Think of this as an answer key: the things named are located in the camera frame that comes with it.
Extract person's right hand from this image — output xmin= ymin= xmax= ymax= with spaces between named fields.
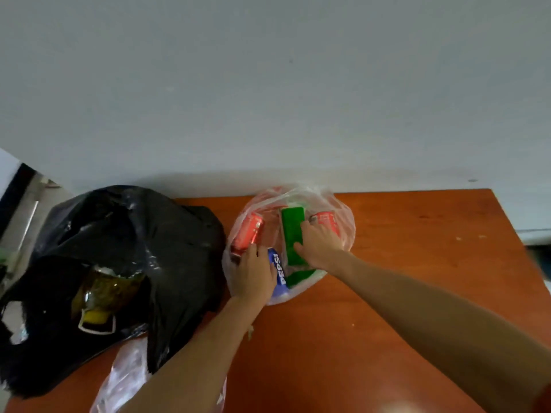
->
xmin=294 ymin=219 xmax=346 ymax=272

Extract person's left hand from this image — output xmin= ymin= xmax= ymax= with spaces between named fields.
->
xmin=228 ymin=244 xmax=277 ymax=304

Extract red drink can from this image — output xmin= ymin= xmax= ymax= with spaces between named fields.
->
xmin=230 ymin=212 xmax=265 ymax=259
xmin=310 ymin=211 xmax=341 ymax=238

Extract green drink can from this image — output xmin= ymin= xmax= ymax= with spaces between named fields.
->
xmin=281 ymin=206 xmax=310 ymax=267
xmin=284 ymin=268 xmax=318 ymax=289

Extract person's left forearm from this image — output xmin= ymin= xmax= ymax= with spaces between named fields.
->
xmin=116 ymin=297 xmax=267 ymax=413

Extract person's right forearm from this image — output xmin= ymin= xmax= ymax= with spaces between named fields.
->
xmin=328 ymin=252 xmax=551 ymax=413

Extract blue drink can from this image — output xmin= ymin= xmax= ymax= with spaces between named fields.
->
xmin=267 ymin=248 xmax=289 ymax=297

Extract clear plastic bag of cans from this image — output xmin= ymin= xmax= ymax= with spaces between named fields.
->
xmin=222 ymin=183 xmax=356 ymax=306

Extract black garbage bag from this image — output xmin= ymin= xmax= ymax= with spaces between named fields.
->
xmin=0 ymin=186 xmax=227 ymax=399

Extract yellowish plastic bottle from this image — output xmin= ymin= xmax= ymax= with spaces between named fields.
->
xmin=71 ymin=266 xmax=145 ymax=326

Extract crumpled clear plastic bag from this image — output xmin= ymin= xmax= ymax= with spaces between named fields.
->
xmin=90 ymin=337 xmax=227 ymax=413

